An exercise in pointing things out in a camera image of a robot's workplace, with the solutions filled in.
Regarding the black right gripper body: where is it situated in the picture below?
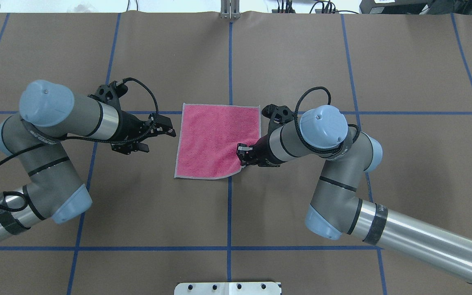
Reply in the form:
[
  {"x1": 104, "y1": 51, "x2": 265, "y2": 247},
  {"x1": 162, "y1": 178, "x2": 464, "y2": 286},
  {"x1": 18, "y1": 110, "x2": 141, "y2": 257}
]
[{"x1": 240, "y1": 136, "x2": 281, "y2": 168}]

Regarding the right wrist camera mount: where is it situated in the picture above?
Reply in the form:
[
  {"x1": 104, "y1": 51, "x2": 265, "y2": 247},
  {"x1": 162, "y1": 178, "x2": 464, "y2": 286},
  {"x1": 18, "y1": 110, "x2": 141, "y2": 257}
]
[{"x1": 261, "y1": 104, "x2": 294, "y2": 125}]

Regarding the pink towel with grey back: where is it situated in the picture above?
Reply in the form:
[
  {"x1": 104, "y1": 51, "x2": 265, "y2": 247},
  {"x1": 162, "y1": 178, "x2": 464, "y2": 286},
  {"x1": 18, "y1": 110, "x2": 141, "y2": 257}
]
[{"x1": 174, "y1": 103, "x2": 261, "y2": 180}]

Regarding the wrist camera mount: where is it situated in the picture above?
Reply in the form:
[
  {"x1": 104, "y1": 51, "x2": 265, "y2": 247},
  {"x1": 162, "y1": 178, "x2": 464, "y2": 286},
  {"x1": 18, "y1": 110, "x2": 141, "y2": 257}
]
[
  {"x1": 261, "y1": 104, "x2": 294, "y2": 125},
  {"x1": 88, "y1": 81, "x2": 129, "y2": 110}
]

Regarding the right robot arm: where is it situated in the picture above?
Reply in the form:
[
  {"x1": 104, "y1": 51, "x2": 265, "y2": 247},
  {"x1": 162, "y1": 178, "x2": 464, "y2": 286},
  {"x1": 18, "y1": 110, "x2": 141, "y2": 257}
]
[{"x1": 236, "y1": 105, "x2": 472, "y2": 285}]

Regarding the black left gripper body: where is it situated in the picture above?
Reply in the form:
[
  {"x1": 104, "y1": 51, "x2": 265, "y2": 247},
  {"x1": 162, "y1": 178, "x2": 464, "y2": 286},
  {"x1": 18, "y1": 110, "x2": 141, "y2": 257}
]
[{"x1": 111, "y1": 111, "x2": 154, "y2": 155}]

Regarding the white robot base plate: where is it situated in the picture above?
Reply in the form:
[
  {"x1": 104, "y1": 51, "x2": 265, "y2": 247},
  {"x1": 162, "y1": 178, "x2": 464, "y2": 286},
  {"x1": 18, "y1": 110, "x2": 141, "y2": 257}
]
[{"x1": 174, "y1": 281, "x2": 283, "y2": 295}]

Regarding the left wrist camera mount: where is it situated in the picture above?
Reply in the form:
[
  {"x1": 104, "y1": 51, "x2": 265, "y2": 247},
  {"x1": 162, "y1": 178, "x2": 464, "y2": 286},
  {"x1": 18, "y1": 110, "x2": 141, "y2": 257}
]
[{"x1": 88, "y1": 81, "x2": 129, "y2": 110}]

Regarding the aluminium frame post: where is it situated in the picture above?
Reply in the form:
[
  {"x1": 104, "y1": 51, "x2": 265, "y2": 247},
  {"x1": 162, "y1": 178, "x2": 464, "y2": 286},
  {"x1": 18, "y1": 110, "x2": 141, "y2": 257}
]
[{"x1": 220, "y1": 0, "x2": 241, "y2": 20}]

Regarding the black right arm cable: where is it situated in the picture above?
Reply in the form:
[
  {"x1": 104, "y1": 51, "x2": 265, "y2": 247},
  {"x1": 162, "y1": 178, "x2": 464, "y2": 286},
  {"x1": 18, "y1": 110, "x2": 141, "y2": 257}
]
[{"x1": 295, "y1": 86, "x2": 361, "y2": 155}]

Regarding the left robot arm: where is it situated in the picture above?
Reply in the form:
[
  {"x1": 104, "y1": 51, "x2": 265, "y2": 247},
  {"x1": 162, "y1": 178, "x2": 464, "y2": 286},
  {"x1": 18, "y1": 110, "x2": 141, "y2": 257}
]
[{"x1": 0, "y1": 78, "x2": 176, "y2": 242}]

